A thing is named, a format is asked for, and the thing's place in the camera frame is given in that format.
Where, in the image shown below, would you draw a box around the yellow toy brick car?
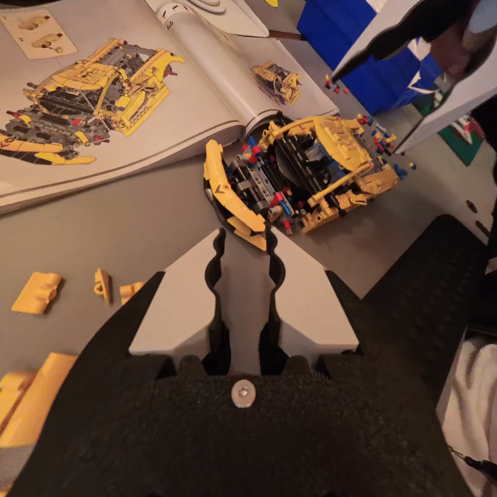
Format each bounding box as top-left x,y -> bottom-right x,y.
203,114 -> 400,251

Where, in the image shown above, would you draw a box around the person's white sweater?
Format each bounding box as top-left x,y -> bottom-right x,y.
437,338 -> 497,497

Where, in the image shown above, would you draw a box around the instruction booklet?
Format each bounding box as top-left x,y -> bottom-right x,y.
0,0 -> 338,216

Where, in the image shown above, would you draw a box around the grey desk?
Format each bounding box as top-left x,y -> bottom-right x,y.
0,8 -> 494,478

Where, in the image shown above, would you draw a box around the pile of yellow bricks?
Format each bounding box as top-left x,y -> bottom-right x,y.
0,268 -> 146,451

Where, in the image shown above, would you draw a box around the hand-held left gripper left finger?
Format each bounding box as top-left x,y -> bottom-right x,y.
129,228 -> 226,366

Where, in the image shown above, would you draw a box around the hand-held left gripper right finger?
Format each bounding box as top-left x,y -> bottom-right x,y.
259,226 -> 359,369

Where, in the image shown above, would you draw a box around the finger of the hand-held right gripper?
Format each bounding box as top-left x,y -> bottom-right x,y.
332,0 -> 480,81
392,47 -> 497,156

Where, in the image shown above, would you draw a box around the scatter of small coloured pins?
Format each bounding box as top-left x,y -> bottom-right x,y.
324,74 -> 418,181

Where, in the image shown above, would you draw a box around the black strap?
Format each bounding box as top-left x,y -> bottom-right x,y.
447,447 -> 497,480

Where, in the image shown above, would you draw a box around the blue storage bin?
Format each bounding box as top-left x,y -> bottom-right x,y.
297,0 -> 447,116

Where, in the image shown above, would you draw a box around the white tablet stand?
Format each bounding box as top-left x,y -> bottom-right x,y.
145,0 -> 269,38

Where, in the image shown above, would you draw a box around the white crumpled papers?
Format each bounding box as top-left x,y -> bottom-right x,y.
404,37 -> 443,96

